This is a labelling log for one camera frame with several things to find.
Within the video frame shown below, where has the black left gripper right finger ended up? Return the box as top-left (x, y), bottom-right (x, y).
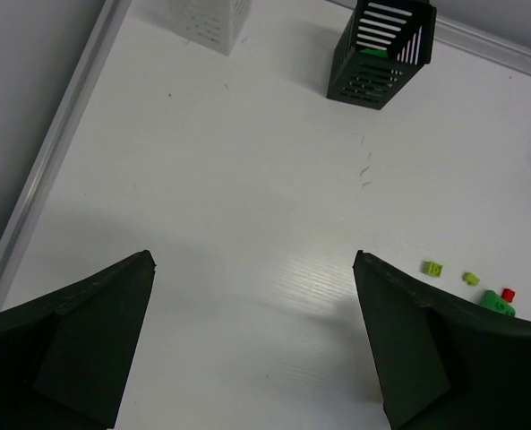
top-left (353, 251), bottom-right (531, 429)

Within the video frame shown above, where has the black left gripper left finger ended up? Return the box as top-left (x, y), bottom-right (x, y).
top-left (0, 250), bottom-right (156, 429)

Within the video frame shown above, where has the green square lego brick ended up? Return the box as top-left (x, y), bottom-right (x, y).
top-left (479, 289), bottom-right (516, 317)

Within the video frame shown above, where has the green rounded end lego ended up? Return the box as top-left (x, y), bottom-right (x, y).
top-left (358, 47), bottom-right (389, 59)

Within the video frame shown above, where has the small lime slope lego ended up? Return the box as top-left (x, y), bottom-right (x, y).
top-left (462, 272), bottom-right (480, 287)

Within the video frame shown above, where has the small lime flat lego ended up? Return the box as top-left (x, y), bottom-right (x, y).
top-left (421, 261), bottom-right (443, 278)

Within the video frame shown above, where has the small red studded lego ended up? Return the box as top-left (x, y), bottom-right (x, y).
top-left (501, 288), bottom-right (516, 303)

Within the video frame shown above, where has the black bin left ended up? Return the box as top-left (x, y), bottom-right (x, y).
top-left (327, 0), bottom-right (437, 110)

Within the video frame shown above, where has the white bin far left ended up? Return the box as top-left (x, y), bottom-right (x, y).
top-left (167, 0), bottom-right (252, 56)

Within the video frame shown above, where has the aluminium table edge rail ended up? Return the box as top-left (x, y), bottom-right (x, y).
top-left (0, 1), bottom-right (130, 310)

